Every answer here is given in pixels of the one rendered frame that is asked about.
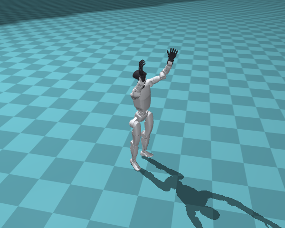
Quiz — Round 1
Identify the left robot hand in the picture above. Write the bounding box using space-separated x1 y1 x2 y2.
167 48 178 64

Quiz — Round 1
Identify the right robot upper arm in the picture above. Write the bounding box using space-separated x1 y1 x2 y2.
130 91 141 100

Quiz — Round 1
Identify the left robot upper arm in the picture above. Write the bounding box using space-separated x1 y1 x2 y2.
146 72 166 87

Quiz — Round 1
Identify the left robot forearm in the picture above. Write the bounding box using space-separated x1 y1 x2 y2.
161 61 172 75

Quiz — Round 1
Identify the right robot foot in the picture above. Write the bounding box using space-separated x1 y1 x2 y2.
130 158 141 171

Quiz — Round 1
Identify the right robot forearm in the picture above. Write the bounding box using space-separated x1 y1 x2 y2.
133 77 146 94

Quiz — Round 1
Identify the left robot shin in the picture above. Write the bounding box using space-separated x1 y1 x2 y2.
141 135 150 153

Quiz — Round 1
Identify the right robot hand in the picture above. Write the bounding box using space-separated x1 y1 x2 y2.
139 60 145 82

